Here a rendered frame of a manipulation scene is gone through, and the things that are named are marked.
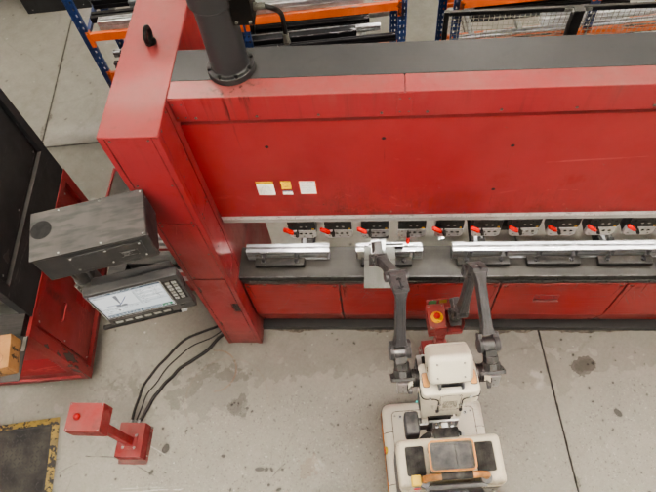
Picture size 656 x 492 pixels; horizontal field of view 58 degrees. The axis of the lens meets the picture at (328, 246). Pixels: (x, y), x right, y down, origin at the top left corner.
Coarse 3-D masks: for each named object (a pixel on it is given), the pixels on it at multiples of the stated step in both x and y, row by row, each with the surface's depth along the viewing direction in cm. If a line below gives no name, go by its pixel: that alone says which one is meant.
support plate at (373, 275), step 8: (368, 248) 343; (392, 248) 342; (368, 256) 341; (392, 256) 339; (368, 264) 338; (368, 272) 335; (376, 272) 335; (368, 280) 333; (376, 280) 333; (384, 280) 332; (368, 288) 331; (376, 288) 331; (384, 288) 331
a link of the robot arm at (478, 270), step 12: (468, 264) 291; (480, 264) 290; (480, 276) 285; (480, 288) 284; (480, 300) 284; (480, 312) 285; (480, 324) 286; (492, 324) 284; (480, 336) 283; (492, 336) 285; (480, 348) 282
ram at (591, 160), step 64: (192, 128) 253; (256, 128) 252; (320, 128) 250; (384, 128) 249; (448, 128) 248; (512, 128) 246; (576, 128) 245; (640, 128) 244; (256, 192) 294; (320, 192) 292; (384, 192) 291; (448, 192) 289; (512, 192) 287; (576, 192) 285; (640, 192) 283
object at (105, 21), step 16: (96, 0) 401; (112, 0) 402; (128, 0) 399; (256, 0) 388; (272, 0) 387; (288, 0) 386; (304, 0) 384; (320, 0) 385; (336, 0) 386; (352, 0) 386; (96, 16) 397; (112, 16) 392; (128, 16) 391
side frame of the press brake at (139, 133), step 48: (144, 0) 267; (144, 48) 251; (192, 48) 270; (144, 96) 237; (144, 144) 231; (144, 192) 261; (192, 192) 269; (192, 240) 297; (240, 240) 361; (240, 288) 360; (240, 336) 415
